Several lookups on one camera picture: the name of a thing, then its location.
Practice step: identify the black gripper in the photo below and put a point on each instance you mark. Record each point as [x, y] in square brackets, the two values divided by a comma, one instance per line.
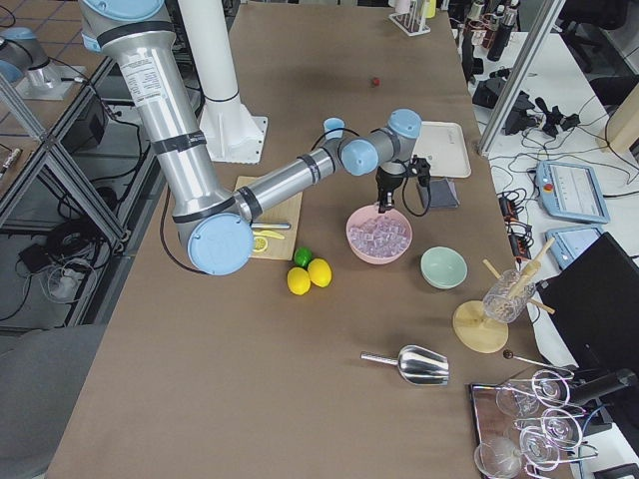
[387, 182]

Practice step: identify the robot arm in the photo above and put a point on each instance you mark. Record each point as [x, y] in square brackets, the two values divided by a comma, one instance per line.
[215, 224]

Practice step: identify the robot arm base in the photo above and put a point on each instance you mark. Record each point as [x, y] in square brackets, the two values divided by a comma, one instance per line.
[26, 66]

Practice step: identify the pile of clear ice cubes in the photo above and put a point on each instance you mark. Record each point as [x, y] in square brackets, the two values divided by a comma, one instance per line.
[380, 237]

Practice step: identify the blue plastic cup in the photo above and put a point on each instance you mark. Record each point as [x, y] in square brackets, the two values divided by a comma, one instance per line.
[333, 128]

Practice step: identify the wooden cup stand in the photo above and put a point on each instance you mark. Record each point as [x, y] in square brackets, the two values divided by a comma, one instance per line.
[482, 325]

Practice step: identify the steel ice scoop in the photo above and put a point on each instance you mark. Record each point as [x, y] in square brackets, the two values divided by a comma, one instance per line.
[416, 365]

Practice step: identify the pink-white cup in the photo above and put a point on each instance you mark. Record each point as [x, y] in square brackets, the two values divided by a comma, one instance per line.
[402, 7]

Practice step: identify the yellow-green cup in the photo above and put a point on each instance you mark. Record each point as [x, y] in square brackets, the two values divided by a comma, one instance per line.
[429, 8]

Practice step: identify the pink bowl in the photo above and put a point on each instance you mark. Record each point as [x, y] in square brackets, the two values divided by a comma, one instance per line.
[371, 211]

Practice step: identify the grey folded cloth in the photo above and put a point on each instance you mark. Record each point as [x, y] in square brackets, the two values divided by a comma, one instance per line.
[440, 194]

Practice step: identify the cream rabbit tray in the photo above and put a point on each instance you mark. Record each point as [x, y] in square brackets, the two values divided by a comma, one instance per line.
[443, 145]

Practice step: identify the green bowl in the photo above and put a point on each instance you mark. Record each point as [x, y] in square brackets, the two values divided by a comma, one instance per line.
[443, 267]

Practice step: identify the yellow lemon upper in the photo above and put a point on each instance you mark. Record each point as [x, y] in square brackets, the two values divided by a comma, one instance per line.
[319, 272]

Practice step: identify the yellow lemon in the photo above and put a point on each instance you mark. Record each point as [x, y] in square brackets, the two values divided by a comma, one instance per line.
[319, 272]
[298, 280]

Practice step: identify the green lime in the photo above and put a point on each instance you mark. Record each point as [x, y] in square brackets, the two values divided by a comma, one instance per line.
[303, 256]

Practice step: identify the wooden cutting board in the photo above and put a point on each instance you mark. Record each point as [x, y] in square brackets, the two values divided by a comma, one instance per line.
[282, 219]

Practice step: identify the yellow lemon lower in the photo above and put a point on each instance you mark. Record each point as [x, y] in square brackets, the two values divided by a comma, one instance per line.
[298, 280]

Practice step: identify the steel muddler rod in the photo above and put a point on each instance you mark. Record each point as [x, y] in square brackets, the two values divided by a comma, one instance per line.
[271, 226]

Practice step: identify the lemon slice upper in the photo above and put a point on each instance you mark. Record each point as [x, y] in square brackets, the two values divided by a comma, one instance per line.
[261, 244]

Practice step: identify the clear glass on stand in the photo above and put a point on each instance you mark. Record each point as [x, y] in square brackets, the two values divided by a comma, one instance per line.
[499, 305]

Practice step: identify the blue teach pendant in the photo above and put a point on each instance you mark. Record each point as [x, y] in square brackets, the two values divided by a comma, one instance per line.
[570, 243]
[571, 192]

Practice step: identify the black laptop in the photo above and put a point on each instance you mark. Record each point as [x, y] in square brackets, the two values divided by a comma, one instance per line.
[596, 306]

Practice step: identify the wine glass rack tray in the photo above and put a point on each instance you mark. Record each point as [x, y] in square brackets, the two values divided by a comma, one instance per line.
[527, 427]

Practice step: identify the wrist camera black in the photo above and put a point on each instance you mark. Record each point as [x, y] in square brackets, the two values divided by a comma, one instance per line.
[420, 169]

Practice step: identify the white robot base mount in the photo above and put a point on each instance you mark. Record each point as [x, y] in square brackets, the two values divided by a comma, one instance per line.
[232, 133]

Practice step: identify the white wire cup rack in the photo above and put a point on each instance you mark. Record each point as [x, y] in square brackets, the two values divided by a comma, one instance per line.
[413, 23]

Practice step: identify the aluminium frame post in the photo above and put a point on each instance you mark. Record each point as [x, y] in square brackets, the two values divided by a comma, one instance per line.
[541, 27]

